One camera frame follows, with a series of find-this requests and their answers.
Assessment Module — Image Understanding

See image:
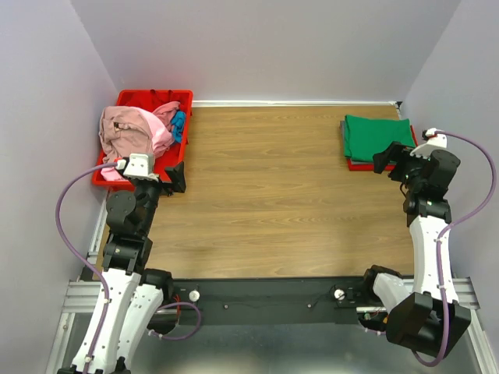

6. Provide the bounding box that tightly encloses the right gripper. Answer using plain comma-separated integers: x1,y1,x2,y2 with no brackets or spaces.
372,140,430,191

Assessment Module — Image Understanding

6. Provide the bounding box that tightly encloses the dusty pink printed t-shirt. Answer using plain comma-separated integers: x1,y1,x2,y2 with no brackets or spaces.
98,106,154,163

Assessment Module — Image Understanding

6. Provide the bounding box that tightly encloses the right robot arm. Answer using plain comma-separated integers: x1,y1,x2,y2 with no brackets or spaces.
358,142,471,360

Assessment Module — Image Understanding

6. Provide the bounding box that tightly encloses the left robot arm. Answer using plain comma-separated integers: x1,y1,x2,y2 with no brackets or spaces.
59,163,186,373

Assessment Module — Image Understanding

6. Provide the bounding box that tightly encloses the green folded t-shirt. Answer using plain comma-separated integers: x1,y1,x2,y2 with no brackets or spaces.
343,115,416,162

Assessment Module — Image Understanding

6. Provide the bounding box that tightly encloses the light pink t-shirt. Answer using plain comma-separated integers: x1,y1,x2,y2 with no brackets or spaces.
100,111,175,182

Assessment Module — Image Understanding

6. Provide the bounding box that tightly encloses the red folded t-shirt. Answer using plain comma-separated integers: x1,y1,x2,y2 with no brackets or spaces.
346,126,418,171

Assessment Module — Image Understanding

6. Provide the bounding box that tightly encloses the blue t-shirt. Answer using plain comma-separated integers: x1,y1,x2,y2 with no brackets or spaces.
171,111,186,143

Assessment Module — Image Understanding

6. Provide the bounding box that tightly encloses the grey folded t-shirt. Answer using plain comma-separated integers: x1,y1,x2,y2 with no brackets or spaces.
340,121,345,148

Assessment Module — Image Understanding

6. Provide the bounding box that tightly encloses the coral pink t-shirt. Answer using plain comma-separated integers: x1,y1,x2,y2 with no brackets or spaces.
153,101,180,127

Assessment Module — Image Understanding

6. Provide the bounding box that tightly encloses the red plastic bin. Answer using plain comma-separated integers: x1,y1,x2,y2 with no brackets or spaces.
115,90,193,182

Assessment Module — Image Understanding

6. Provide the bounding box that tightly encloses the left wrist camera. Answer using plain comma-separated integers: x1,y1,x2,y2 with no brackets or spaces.
115,153,159,182

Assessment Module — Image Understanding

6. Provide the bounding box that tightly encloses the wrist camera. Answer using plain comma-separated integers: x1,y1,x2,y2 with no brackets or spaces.
410,128,448,159
115,153,159,182

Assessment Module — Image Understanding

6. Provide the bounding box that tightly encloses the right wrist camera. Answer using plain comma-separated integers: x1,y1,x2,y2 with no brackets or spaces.
410,128,448,159

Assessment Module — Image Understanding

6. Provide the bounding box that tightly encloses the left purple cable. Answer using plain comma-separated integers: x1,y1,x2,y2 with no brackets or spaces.
55,161,203,363

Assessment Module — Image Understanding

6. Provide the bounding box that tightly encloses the aluminium frame rail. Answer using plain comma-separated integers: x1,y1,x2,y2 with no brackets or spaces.
49,185,498,373

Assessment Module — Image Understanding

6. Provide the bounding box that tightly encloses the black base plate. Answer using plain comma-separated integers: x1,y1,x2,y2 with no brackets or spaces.
174,277,385,326

